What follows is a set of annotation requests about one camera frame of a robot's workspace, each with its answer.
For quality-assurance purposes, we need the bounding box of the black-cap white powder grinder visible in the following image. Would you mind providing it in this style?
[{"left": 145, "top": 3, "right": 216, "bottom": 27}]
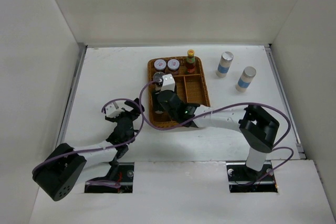
[{"left": 153, "top": 72, "right": 165, "bottom": 91}]

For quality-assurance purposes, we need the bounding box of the red chili sauce bottle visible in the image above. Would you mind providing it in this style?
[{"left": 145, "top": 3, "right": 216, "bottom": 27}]
[{"left": 185, "top": 49, "right": 196, "bottom": 74}]

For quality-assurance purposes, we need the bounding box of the white-lid dark sauce jar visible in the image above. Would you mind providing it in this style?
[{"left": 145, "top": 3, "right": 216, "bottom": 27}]
[{"left": 153, "top": 59, "right": 167, "bottom": 73}]

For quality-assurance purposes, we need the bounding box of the white-lid brown sauce jar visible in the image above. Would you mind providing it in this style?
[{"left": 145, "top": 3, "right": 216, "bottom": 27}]
[{"left": 167, "top": 59, "right": 180, "bottom": 75}]

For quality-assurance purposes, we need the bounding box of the silver-cap blue-label tall jar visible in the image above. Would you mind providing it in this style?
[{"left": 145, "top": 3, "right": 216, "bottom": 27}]
[{"left": 216, "top": 51, "right": 234, "bottom": 78}]

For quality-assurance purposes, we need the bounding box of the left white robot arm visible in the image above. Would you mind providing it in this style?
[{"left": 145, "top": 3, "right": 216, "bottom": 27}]
[{"left": 32, "top": 98, "right": 144, "bottom": 201}]

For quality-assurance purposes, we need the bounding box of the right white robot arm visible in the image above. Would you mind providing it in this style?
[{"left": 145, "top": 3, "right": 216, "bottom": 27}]
[{"left": 157, "top": 90, "right": 279, "bottom": 180}]

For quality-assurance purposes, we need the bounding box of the brown wicker divided basket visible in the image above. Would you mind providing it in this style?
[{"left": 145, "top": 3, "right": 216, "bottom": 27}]
[{"left": 147, "top": 56, "right": 211, "bottom": 128}]

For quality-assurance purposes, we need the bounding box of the silver-cap blue-label grain jar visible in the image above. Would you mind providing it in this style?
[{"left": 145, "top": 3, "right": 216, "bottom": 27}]
[{"left": 236, "top": 66, "right": 257, "bottom": 92}]

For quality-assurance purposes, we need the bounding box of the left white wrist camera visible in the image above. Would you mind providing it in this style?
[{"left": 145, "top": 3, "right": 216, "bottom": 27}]
[{"left": 103, "top": 102, "right": 124, "bottom": 118}]

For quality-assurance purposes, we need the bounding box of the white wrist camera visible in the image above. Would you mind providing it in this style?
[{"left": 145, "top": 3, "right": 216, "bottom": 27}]
[
  {"left": 103, "top": 102, "right": 124, "bottom": 118},
  {"left": 161, "top": 74, "right": 175, "bottom": 92}
]

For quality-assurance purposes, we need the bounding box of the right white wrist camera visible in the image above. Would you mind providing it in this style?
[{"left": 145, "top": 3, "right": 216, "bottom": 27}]
[{"left": 161, "top": 74, "right": 175, "bottom": 92}]

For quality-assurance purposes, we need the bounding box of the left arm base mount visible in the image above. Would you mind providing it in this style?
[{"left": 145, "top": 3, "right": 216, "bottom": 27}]
[{"left": 84, "top": 161, "right": 135, "bottom": 194}]

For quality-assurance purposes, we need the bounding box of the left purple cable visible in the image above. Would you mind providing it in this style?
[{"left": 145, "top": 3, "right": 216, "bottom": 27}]
[{"left": 31, "top": 98, "right": 145, "bottom": 188}]

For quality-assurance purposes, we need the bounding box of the purple cable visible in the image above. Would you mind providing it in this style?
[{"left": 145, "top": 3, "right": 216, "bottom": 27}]
[
  {"left": 139, "top": 78, "right": 294, "bottom": 185},
  {"left": 31, "top": 98, "right": 145, "bottom": 188}
]

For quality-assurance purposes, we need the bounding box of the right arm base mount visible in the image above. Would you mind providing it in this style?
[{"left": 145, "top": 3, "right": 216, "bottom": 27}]
[{"left": 226, "top": 162, "right": 278, "bottom": 193}]

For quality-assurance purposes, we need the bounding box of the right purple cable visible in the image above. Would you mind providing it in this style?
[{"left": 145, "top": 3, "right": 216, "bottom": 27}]
[{"left": 139, "top": 78, "right": 294, "bottom": 185}]

